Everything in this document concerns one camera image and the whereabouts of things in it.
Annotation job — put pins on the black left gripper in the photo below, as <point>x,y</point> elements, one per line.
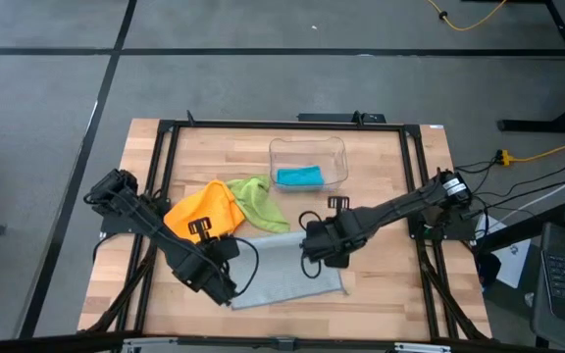
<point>209,274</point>

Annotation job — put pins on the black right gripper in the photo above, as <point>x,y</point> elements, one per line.
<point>331,237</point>

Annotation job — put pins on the grey microfiber towel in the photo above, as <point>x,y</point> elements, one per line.
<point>282,274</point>

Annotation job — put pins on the orange microfiber towel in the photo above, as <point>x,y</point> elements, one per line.
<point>214,206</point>

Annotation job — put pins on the teal microfiber towel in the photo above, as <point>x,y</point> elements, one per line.
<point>299,176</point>

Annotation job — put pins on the green microfiber towel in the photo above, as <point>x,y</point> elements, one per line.
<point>258,206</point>

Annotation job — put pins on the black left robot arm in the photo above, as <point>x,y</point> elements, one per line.
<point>140,225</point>

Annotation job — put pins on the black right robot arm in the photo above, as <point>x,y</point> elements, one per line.
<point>400,208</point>

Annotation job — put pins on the clear plastic bin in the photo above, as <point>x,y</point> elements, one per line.
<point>307,149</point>

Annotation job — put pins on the silver aluminium extrusion bar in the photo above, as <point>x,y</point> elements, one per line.
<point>150,347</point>

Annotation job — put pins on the white corner sticker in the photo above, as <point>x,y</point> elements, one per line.
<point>436,126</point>

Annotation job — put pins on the white paper sheet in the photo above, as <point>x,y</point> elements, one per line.
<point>515,265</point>

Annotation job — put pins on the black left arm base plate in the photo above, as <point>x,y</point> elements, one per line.
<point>116,226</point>

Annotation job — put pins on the black aluminium table frame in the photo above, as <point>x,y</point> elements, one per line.
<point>287,125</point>

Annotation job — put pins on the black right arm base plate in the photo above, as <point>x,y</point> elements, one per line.
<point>459,233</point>

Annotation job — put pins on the black desk leg frame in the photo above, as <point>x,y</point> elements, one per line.
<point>532,126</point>

